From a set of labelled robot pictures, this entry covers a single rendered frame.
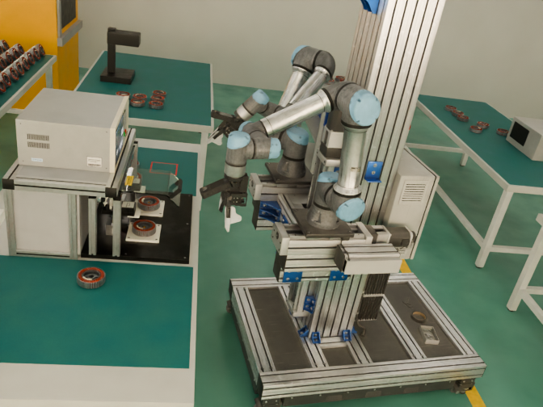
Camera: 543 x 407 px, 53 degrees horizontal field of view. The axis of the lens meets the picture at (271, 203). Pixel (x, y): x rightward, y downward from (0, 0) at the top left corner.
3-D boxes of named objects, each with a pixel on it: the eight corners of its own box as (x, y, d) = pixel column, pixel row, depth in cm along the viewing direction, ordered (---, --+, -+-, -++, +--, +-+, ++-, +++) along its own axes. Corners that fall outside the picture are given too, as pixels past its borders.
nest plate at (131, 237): (161, 226, 264) (161, 224, 264) (158, 243, 251) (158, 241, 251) (129, 224, 262) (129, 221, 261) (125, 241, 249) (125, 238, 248)
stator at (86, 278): (86, 270, 229) (86, 263, 227) (110, 277, 227) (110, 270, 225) (71, 285, 219) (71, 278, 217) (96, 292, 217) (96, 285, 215)
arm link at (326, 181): (332, 194, 241) (338, 166, 235) (347, 208, 230) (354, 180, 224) (308, 195, 236) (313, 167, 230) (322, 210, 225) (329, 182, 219)
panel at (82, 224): (105, 186, 292) (106, 134, 278) (80, 254, 234) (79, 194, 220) (103, 186, 292) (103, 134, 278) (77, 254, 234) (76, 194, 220)
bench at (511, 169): (465, 164, 627) (486, 102, 592) (577, 277, 435) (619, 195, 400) (391, 156, 612) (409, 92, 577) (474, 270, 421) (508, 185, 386)
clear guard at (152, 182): (181, 182, 257) (182, 172, 254) (178, 207, 236) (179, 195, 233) (111, 177, 251) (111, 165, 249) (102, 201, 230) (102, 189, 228)
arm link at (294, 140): (297, 161, 268) (302, 136, 262) (275, 152, 274) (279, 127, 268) (309, 155, 277) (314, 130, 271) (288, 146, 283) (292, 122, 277)
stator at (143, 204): (161, 202, 283) (162, 196, 281) (157, 212, 273) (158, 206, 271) (139, 199, 281) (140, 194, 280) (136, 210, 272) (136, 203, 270)
